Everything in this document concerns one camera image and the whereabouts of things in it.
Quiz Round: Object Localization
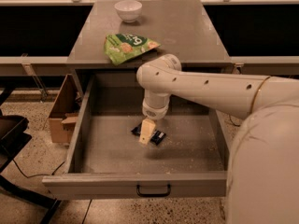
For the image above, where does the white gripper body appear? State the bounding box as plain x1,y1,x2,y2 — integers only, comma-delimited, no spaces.
142,102,168,120

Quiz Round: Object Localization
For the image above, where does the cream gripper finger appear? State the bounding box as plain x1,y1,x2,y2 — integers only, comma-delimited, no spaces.
139,119,156,146

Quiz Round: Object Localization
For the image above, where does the dark blue snack bar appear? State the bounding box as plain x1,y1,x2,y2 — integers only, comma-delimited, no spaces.
131,124,166,146

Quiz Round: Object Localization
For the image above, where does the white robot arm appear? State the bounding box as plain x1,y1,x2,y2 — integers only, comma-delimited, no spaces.
136,54,299,224

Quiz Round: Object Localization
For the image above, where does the open grey drawer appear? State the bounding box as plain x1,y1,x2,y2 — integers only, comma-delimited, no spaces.
43,71,228,200

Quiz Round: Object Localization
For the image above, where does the grey cabinet counter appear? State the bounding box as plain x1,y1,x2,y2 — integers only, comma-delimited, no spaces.
66,0,234,98

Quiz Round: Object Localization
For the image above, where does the green snack bag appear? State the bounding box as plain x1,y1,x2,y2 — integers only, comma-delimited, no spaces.
104,34,161,65

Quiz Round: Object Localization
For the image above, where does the cardboard box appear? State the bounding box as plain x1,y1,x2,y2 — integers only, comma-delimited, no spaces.
49,75,79,143

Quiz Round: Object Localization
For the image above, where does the white bowl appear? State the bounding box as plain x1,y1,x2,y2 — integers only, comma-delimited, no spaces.
114,0,143,22

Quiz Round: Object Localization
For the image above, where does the black metal stand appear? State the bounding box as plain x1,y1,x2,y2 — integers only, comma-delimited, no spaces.
0,91,64,224

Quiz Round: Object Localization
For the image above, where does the black drawer handle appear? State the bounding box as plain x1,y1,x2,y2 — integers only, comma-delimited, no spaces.
135,184,171,198

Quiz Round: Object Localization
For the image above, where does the black cable right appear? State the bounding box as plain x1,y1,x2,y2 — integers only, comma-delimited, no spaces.
228,114,242,128

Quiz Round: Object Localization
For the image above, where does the black cable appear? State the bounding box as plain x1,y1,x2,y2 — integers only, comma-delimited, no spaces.
11,158,65,179
228,114,242,128

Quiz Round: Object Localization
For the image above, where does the black cable left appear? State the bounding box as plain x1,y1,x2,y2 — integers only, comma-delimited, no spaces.
11,158,65,179

